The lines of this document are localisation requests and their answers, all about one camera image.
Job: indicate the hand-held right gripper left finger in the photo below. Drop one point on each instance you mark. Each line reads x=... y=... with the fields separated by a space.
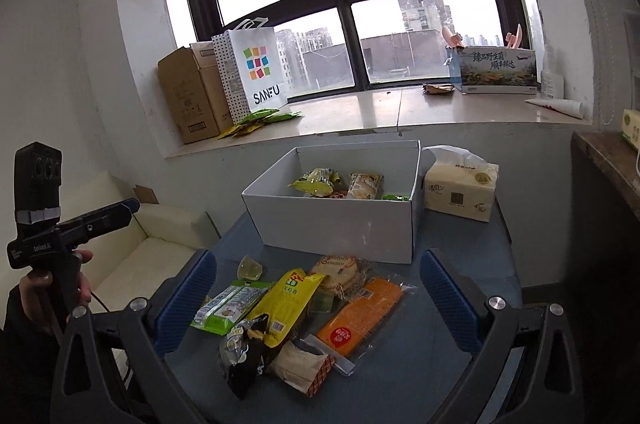
x=186 y=299

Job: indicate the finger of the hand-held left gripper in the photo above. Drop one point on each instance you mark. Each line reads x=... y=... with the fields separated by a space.
x=100 y=216

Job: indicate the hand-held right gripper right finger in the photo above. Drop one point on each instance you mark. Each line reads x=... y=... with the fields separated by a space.
x=450 y=299

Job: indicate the green and white snack packet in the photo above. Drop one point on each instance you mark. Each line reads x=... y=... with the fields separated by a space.
x=230 y=306

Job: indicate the clear jelly cup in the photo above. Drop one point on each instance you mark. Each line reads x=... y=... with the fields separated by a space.
x=250 y=269

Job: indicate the black snack packet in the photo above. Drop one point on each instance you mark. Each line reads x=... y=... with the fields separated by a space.
x=242 y=354

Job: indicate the orange snack packet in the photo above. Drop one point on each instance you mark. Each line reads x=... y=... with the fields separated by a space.
x=362 y=316

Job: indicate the yellow snack packet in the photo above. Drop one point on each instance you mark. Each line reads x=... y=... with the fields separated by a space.
x=287 y=304

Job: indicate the round biscuit packet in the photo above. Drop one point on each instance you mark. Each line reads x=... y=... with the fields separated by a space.
x=340 y=274

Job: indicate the small pale green packet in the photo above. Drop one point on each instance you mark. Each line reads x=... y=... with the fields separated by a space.
x=322 y=303

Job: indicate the beige bread packet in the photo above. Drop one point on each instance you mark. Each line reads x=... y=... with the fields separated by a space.
x=300 y=366

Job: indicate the white cardboard box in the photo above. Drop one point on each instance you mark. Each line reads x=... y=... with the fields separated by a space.
x=325 y=224

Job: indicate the person's left forearm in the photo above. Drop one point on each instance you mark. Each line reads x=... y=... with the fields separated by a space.
x=20 y=364

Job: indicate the person's left hand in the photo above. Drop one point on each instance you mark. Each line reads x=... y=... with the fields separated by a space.
x=35 y=299

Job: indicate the flat cardboard piece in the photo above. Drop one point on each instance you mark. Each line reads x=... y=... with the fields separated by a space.
x=146 y=194

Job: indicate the cream leather sofa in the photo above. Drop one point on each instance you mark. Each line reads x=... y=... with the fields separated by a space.
x=150 y=249

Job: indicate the beige tissue pack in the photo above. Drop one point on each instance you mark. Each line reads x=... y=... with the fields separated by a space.
x=457 y=199

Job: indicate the bright green snack packet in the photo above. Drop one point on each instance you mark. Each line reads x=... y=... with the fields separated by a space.
x=396 y=197

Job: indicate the clear wrapped snack packet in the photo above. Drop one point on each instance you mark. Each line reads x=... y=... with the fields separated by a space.
x=365 y=185

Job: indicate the brown cardboard box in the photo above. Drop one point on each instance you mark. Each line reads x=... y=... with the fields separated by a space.
x=190 y=99

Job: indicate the small red snack packet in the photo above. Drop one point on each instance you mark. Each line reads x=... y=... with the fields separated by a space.
x=338 y=194

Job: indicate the yellow-green snack packet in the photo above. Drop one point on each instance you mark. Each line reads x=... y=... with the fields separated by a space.
x=315 y=181

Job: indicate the pile of green yellow sachets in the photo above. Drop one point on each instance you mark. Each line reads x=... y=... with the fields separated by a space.
x=255 y=121

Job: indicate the brown stone shelf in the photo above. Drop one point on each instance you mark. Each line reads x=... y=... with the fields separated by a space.
x=610 y=164

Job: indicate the brown crumpled wrapper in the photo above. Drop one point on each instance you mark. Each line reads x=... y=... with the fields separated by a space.
x=437 y=88

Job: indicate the white paper shopping bag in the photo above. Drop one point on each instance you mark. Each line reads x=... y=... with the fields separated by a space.
x=255 y=69

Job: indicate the white tube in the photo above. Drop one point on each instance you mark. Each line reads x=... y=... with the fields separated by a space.
x=555 y=105

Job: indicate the printed gift box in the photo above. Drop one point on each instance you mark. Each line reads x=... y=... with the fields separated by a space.
x=500 y=69

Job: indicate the yellow tissue box on shelf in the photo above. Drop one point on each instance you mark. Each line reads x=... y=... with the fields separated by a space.
x=631 y=129

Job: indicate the pink plastic figure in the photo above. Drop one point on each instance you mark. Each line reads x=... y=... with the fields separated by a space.
x=451 y=36
x=515 y=36

